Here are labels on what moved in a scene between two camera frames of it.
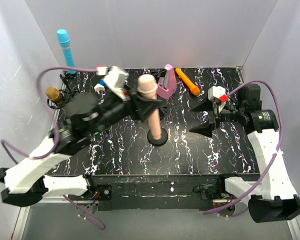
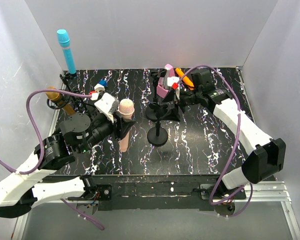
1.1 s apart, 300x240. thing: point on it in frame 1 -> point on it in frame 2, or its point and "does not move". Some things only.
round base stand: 161,141 does not move
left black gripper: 134,104 -> 117,125
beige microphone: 147,85 -> 126,109
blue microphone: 64,38 does not move
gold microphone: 53,94 does not move
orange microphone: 194,89 does not move
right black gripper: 215,116 -> 177,100
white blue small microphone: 100,86 does not move
